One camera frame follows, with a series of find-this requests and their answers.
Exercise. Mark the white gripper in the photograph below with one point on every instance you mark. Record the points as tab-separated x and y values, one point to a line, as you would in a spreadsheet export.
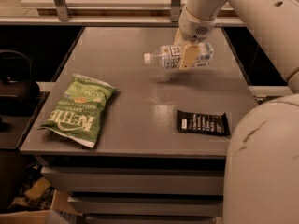
193	28

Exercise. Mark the clear plastic water bottle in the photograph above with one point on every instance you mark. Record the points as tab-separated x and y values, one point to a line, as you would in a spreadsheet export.
169	56

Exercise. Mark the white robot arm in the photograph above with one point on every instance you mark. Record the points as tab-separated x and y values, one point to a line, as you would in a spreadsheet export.
261	181

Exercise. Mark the green Kettle chip bag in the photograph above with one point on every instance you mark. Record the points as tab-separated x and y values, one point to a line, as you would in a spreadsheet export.
77	114

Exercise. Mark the black snack bar wrapper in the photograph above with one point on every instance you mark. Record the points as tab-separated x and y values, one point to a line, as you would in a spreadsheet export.
211	124

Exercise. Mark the grey drawer cabinet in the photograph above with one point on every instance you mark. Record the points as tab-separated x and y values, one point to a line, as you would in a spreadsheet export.
142	169

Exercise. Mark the black office chair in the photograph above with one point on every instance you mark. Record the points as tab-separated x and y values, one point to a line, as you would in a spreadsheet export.
18	88

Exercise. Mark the yellow paper scrap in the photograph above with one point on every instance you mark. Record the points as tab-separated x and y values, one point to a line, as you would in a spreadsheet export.
37	190

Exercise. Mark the cardboard box bottom left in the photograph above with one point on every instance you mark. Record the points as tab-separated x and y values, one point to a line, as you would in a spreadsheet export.
60	212

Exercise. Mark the metal railing frame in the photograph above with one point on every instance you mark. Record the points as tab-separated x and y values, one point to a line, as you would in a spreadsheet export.
148	13

